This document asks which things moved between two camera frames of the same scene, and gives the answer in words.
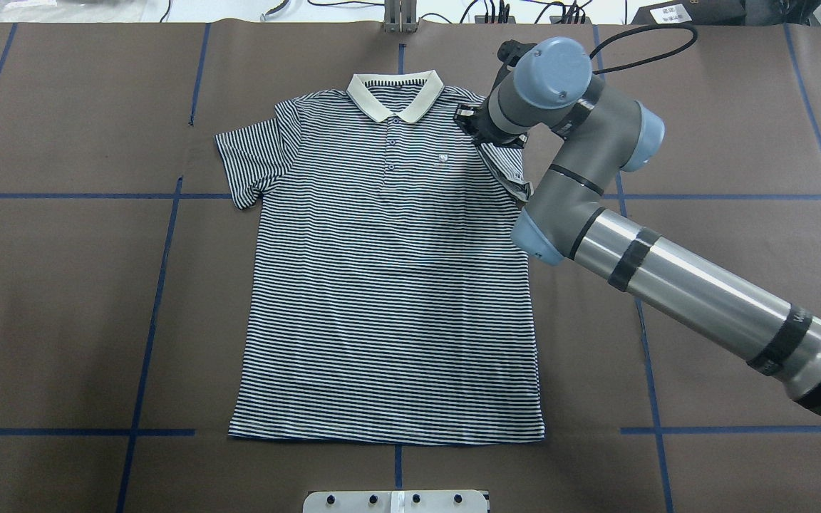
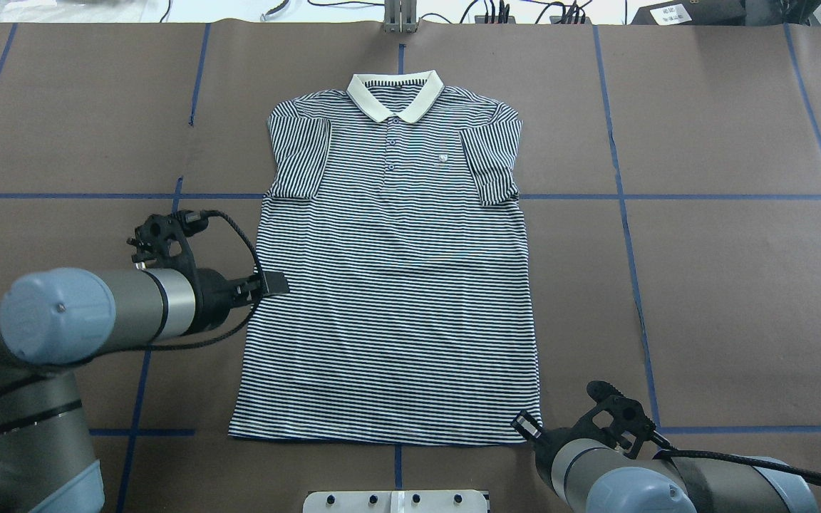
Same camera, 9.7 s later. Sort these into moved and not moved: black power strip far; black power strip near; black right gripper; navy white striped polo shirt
Moved: black right gripper
Not moved: navy white striped polo shirt; black power strip far; black power strip near
